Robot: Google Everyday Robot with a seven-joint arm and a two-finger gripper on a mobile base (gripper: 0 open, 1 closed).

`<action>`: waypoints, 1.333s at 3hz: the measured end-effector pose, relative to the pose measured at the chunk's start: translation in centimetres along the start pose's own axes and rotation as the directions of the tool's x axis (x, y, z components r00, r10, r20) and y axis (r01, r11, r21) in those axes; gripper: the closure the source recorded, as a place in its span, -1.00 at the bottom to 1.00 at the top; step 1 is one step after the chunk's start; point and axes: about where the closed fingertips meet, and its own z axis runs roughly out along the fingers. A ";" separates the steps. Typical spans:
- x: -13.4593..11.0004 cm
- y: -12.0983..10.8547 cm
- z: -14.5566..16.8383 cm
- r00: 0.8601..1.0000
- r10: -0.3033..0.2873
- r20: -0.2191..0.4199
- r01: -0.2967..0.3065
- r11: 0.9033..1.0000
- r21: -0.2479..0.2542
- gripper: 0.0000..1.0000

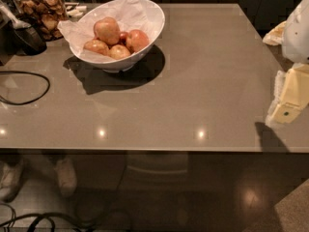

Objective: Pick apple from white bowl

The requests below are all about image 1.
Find black round appliance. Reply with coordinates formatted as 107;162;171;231
13;26;46;56

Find white items behind bowl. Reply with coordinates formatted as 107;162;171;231
66;4;87;17

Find large top apple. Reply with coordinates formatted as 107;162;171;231
94;16;120;45

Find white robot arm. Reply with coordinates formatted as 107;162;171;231
263;0;309;128

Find black cable on table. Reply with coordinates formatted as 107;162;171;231
0;70;51;106

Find front middle apple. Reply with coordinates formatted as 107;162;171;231
109;44;131;60

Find small red back apple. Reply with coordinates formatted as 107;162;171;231
120;31;128;45

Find front left apple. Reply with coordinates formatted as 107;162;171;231
83;39;109;56

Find white ceramic bowl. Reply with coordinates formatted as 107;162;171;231
69;0;166;73

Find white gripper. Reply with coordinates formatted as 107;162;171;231
263;21;309;127

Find glass jar of chips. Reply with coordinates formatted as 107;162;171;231
13;0;68;41

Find black cables on floor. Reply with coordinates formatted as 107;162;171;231
0;201;129;232

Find white tissue paper liner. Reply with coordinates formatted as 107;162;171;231
57;0;165;64

